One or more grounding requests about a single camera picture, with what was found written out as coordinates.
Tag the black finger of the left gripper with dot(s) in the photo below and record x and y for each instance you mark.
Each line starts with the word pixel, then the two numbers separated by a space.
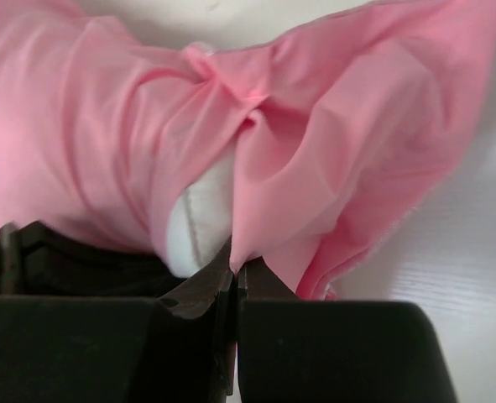
pixel 37 261

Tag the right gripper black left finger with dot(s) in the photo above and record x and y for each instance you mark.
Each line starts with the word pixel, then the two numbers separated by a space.
pixel 173 348

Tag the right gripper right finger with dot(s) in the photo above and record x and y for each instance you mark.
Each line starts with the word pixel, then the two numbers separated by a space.
pixel 291 350

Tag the white pillow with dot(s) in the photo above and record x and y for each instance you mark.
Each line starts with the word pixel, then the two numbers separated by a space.
pixel 201 220

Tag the pink pillowcase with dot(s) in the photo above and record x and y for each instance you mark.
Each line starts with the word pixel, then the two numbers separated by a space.
pixel 339 127

